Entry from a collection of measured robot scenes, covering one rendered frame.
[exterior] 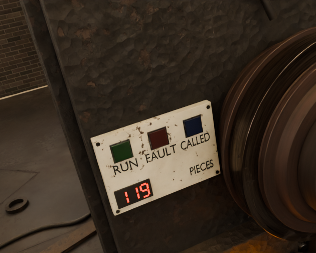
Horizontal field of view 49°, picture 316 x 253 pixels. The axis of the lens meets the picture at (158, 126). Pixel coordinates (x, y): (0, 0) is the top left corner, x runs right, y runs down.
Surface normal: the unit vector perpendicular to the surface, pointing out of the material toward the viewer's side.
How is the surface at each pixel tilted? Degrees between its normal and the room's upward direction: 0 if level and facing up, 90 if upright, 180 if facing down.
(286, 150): 71
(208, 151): 90
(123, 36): 90
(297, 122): 57
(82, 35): 90
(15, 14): 90
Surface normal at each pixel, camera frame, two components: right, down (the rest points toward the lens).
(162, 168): 0.36, 0.32
